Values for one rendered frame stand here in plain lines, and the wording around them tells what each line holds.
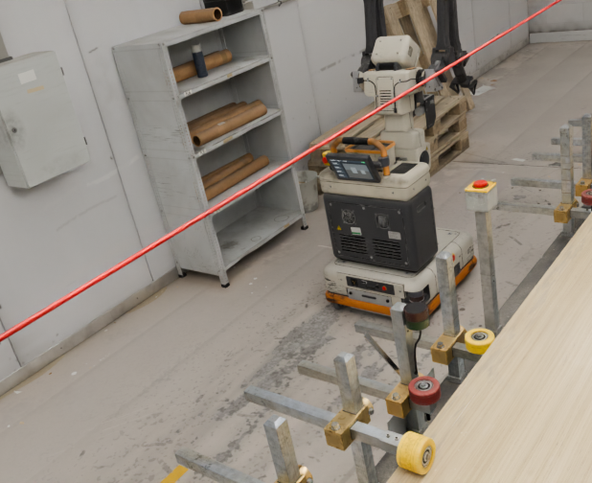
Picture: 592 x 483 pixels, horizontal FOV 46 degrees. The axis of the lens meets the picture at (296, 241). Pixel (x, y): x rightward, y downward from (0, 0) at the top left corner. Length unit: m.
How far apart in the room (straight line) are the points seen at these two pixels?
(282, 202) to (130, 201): 1.19
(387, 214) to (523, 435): 2.00
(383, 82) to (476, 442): 2.36
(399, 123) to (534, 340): 2.00
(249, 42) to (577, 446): 3.66
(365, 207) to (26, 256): 1.87
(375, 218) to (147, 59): 1.59
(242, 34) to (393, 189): 1.83
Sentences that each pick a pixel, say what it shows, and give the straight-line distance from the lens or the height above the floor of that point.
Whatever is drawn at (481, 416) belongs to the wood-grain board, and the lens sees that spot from 1.74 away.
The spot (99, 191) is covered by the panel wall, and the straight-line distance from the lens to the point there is 4.30.
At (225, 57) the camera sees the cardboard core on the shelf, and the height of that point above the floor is 1.30.
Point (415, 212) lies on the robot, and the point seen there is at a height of 0.62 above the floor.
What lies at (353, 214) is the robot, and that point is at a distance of 3.63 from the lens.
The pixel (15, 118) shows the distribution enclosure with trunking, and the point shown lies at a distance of 3.74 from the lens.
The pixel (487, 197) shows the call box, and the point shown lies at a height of 1.20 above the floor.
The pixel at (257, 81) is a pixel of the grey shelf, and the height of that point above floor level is 1.08.
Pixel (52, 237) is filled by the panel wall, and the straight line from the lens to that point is 4.16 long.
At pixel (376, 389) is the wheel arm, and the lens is 1.92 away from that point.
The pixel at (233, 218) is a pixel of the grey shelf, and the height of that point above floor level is 0.16.
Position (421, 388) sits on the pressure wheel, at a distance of 1.83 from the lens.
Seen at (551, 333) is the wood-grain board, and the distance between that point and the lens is 2.01.
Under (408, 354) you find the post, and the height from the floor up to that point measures 0.97.
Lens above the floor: 2.03
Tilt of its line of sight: 25 degrees down
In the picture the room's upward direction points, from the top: 12 degrees counter-clockwise
